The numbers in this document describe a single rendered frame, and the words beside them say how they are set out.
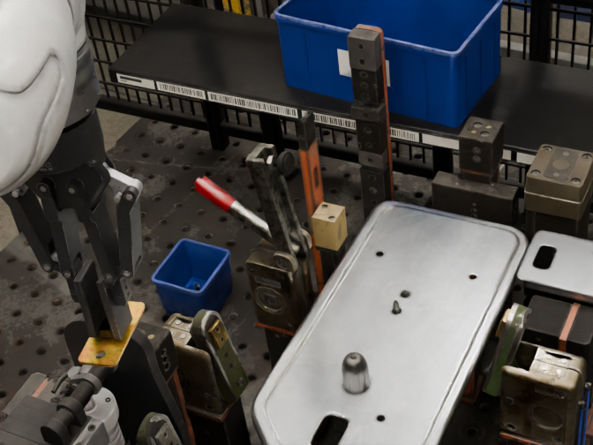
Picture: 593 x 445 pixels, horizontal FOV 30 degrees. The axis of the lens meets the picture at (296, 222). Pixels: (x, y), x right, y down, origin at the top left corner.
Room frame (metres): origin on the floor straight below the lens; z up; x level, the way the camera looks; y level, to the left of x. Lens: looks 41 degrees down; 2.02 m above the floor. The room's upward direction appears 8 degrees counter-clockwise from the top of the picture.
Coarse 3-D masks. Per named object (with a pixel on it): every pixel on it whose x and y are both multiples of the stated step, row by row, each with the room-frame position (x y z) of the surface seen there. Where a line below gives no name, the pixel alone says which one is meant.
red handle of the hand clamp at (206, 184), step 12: (204, 180) 1.10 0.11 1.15; (204, 192) 1.09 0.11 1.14; (216, 192) 1.08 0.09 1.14; (228, 192) 1.09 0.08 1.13; (216, 204) 1.08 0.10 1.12; (228, 204) 1.07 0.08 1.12; (240, 204) 1.08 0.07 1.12; (240, 216) 1.07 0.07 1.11; (252, 216) 1.07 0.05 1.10; (252, 228) 1.06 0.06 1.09; (264, 228) 1.05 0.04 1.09
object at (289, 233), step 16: (256, 160) 1.04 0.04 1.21; (272, 160) 1.04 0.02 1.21; (288, 160) 1.03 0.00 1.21; (256, 176) 1.04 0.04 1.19; (272, 176) 1.05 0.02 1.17; (272, 192) 1.03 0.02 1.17; (288, 192) 1.05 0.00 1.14; (272, 208) 1.03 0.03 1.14; (288, 208) 1.05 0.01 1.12; (272, 224) 1.03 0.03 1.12; (288, 224) 1.05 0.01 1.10; (288, 240) 1.02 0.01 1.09
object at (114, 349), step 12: (132, 312) 0.74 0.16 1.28; (108, 324) 0.73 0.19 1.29; (132, 324) 0.73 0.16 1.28; (108, 336) 0.71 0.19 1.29; (84, 348) 0.70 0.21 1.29; (96, 348) 0.70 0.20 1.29; (108, 348) 0.70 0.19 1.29; (120, 348) 0.70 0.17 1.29; (84, 360) 0.69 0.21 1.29; (96, 360) 0.69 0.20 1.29; (108, 360) 0.68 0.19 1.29
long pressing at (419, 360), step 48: (384, 240) 1.10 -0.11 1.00; (432, 240) 1.08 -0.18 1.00; (480, 240) 1.07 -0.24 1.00; (528, 240) 1.06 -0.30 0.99; (336, 288) 1.02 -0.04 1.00; (384, 288) 1.01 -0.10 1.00; (432, 288) 1.00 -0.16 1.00; (480, 288) 0.98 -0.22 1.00; (336, 336) 0.94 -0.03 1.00; (384, 336) 0.92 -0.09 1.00; (432, 336) 0.91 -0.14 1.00; (480, 336) 0.90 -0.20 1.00; (288, 384) 0.87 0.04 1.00; (336, 384) 0.86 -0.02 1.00; (384, 384) 0.85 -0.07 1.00; (432, 384) 0.84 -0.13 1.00; (288, 432) 0.80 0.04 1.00; (384, 432) 0.78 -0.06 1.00; (432, 432) 0.77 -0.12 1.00
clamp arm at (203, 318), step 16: (208, 320) 0.90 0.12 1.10; (192, 336) 0.89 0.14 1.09; (208, 336) 0.89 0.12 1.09; (224, 336) 0.89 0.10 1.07; (208, 352) 0.88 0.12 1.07; (224, 352) 0.89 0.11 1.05; (224, 368) 0.88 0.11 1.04; (240, 368) 0.90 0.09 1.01; (224, 384) 0.87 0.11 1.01; (240, 384) 0.88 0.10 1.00
